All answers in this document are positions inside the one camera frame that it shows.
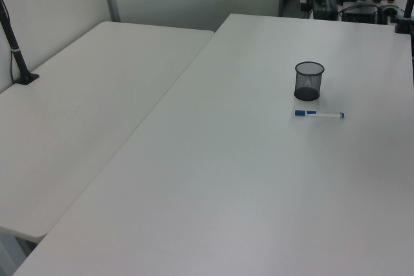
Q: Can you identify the black computer box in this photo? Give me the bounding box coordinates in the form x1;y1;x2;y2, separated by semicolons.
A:
342;1;380;24

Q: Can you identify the black clamp camera mount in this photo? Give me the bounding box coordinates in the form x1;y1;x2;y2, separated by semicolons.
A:
393;0;414;35

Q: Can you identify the white side table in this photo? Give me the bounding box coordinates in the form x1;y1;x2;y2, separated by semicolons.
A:
0;21;216;243

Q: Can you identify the white partition panel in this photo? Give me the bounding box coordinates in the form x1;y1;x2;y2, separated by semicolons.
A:
0;0;114;93

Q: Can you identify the black cable on stand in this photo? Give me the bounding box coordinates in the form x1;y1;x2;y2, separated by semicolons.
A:
8;48;16;83

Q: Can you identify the blue and white marker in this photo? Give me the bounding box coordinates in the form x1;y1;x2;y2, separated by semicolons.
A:
294;109;345;120

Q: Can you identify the black mesh pen cup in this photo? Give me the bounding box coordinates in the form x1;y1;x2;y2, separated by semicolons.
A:
293;61;325;101

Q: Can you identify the black camera stand pole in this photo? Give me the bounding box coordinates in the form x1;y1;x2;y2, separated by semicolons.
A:
0;0;40;86

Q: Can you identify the dark green equipment box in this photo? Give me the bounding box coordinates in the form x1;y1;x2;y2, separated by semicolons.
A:
312;0;339;20

